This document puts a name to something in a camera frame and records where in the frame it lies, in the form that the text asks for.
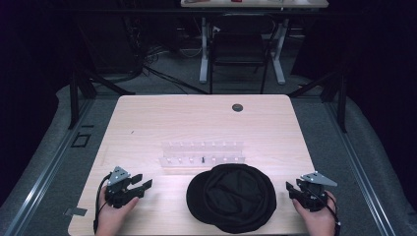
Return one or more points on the black tape strip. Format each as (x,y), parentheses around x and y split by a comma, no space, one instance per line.
(87,126)

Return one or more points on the black chair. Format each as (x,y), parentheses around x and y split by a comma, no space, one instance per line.
(241,46)

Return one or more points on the clear acrylic rack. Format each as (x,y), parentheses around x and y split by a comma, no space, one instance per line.
(203,152)

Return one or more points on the black hat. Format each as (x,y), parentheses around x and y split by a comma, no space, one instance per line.
(231,200)

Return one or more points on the black crossbar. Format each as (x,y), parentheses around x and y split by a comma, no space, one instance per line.
(131,11)

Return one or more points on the person's left hand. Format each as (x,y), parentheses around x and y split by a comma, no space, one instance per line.
(113,218)

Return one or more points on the grey tape piece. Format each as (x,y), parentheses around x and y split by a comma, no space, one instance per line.
(76,211)

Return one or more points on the person's right hand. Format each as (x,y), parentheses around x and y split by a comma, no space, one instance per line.
(319,223)

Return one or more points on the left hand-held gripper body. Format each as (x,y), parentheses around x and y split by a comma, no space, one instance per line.
(117,191)

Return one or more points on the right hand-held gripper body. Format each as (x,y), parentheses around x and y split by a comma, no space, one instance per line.
(313,196)

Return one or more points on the white-legged desk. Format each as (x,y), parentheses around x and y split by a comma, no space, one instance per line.
(255,4)

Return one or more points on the aluminium floor rail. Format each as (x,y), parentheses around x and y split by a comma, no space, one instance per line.
(49,167)
(360,167)

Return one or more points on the black metal stand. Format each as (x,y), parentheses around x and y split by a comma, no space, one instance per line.
(342,105)
(74,98)

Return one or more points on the round grey table grommet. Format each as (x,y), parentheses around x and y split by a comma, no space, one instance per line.
(237,107)

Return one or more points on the black tape square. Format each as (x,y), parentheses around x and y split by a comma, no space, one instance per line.
(76,140)

